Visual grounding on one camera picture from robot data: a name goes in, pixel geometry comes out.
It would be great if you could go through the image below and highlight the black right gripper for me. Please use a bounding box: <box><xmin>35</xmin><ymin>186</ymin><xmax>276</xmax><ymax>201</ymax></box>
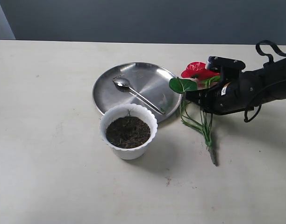
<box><xmin>185</xmin><ymin>78</ymin><xmax>254</xmax><ymax>115</ymax></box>

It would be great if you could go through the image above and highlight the red artificial flower with leaves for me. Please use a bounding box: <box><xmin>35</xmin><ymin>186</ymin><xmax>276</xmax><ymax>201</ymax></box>
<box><xmin>169</xmin><ymin>62</ymin><xmax>220</xmax><ymax>166</ymax></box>

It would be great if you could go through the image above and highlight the small silver metal spoon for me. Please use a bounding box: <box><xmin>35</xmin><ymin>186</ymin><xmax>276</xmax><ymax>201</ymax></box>
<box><xmin>113</xmin><ymin>77</ymin><xmax>165</xmax><ymax>115</ymax></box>

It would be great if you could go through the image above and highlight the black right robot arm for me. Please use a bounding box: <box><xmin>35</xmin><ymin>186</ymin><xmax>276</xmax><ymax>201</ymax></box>
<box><xmin>185</xmin><ymin>53</ymin><xmax>286</xmax><ymax>115</ymax></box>

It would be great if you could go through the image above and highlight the white scalloped flower pot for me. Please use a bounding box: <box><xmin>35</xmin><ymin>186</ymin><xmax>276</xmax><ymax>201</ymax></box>
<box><xmin>99</xmin><ymin>104</ymin><xmax>158</xmax><ymax>160</ymax></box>

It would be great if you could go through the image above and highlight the dark soil in pot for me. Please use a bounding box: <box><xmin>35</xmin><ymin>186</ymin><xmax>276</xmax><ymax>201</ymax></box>
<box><xmin>106</xmin><ymin>116</ymin><xmax>151</xmax><ymax>149</ymax></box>

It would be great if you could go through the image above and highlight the round stainless steel plate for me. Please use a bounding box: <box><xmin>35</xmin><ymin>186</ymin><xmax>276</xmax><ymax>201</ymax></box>
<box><xmin>92</xmin><ymin>62</ymin><xmax>182</xmax><ymax>123</ymax></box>

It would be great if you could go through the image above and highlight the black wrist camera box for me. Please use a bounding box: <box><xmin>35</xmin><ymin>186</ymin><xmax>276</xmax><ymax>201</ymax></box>
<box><xmin>205</xmin><ymin>56</ymin><xmax>246</xmax><ymax>81</ymax></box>

